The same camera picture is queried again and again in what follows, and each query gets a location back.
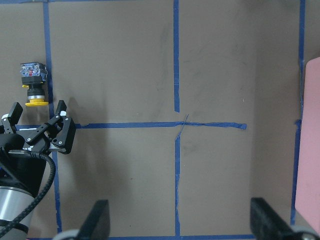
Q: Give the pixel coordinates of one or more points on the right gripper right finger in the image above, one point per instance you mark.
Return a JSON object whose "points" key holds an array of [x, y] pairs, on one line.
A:
{"points": [[266, 224]]}

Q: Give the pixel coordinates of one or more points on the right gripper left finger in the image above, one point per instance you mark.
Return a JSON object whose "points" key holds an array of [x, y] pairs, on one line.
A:
{"points": [[95, 227]]}

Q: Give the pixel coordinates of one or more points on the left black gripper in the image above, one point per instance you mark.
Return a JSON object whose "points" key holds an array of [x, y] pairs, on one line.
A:
{"points": [[56, 135]]}

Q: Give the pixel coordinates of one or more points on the yellow push button switch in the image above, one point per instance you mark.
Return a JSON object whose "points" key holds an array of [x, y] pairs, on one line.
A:
{"points": [[33, 77]]}

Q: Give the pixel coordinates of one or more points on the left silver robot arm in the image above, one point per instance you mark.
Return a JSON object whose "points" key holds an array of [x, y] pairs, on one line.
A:
{"points": [[27, 171]]}

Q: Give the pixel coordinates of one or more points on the pink plastic bin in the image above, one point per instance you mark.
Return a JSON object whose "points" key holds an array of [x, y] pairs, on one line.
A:
{"points": [[307, 201]]}

